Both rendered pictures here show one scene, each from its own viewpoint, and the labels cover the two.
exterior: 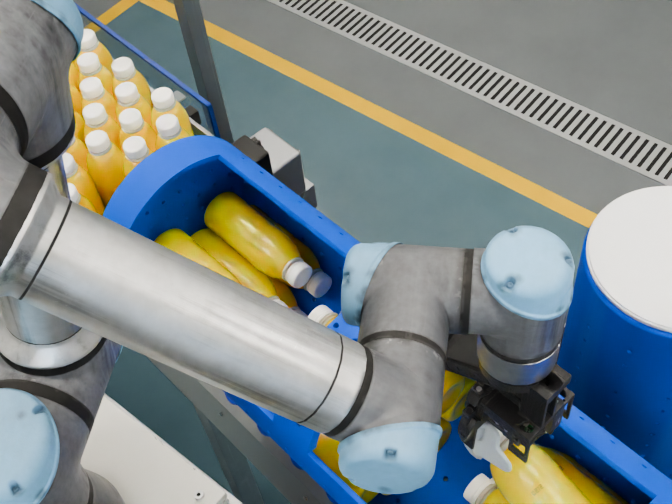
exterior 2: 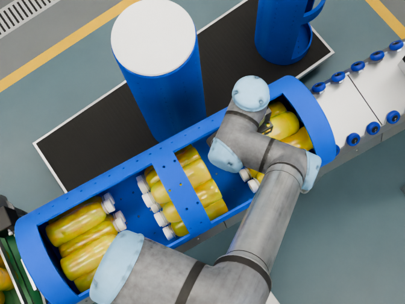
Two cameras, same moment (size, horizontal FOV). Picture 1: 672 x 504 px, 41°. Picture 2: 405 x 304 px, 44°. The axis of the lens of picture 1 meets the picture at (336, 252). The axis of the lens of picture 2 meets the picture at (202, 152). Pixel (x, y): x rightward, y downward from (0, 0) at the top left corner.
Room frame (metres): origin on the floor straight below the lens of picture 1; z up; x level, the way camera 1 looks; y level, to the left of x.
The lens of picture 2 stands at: (0.42, 0.23, 2.52)
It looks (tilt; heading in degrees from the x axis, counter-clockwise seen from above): 75 degrees down; 289
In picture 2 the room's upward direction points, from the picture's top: 10 degrees counter-clockwise
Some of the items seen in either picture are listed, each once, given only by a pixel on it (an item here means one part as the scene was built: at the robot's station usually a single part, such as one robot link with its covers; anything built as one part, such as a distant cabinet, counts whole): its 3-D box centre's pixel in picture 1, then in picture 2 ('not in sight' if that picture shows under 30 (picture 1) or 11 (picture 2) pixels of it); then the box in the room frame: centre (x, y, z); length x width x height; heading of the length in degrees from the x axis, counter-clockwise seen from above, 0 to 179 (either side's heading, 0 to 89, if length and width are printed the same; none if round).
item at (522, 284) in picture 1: (521, 293); (249, 101); (0.43, -0.15, 1.51); 0.09 x 0.08 x 0.11; 75
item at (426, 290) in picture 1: (406, 302); (240, 145); (0.44, -0.05, 1.51); 0.11 x 0.11 x 0.08; 75
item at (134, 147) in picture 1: (134, 147); not in sight; (1.11, 0.31, 1.08); 0.04 x 0.04 x 0.02
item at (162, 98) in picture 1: (162, 98); not in sight; (1.22, 0.27, 1.08); 0.04 x 0.04 x 0.02
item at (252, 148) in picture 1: (244, 173); (5, 224); (1.14, 0.15, 0.95); 0.10 x 0.07 x 0.10; 127
